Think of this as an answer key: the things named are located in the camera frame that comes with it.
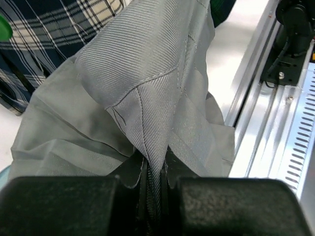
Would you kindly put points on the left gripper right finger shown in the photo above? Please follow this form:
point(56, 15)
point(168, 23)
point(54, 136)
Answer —
point(221, 206)

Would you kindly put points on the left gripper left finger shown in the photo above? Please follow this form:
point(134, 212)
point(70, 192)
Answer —
point(113, 205)

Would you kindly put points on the grey skirt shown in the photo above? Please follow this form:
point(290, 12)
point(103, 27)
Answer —
point(140, 84)

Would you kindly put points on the green hanger of pink skirt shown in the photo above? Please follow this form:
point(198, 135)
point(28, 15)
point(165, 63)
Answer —
point(5, 29)

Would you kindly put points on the navy plaid skirt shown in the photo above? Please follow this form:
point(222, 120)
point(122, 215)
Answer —
point(45, 34)

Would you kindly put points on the dark green plaid skirt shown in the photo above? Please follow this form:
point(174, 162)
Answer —
point(220, 10)

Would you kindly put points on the teal plastic bin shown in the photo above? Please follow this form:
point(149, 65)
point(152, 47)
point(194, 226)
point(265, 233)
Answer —
point(4, 177)

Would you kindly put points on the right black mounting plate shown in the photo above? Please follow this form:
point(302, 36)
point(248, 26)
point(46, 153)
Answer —
point(286, 72)

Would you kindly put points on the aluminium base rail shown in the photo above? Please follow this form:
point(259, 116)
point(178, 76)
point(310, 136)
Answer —
point(262, 115)

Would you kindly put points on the slotted cable duct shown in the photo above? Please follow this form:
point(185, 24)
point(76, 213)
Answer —
point(301, 136)

